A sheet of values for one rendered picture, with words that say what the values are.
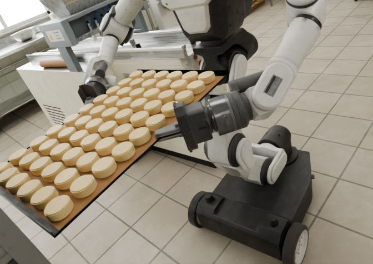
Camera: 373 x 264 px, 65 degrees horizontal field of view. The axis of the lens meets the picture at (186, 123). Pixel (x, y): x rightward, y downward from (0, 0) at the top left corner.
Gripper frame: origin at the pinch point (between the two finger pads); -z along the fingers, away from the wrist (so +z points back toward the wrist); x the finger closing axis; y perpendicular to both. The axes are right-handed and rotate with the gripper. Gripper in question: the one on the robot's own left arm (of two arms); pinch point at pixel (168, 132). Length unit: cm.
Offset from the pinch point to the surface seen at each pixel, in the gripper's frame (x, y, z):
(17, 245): 6.2, 27.6, -22.6
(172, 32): -10, -140, 10
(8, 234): 8.5, 27.5, -22.5
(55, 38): 9, -147, -65
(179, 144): -81, -118, -10
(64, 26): 15, -135, -52
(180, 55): -14, -98, 9
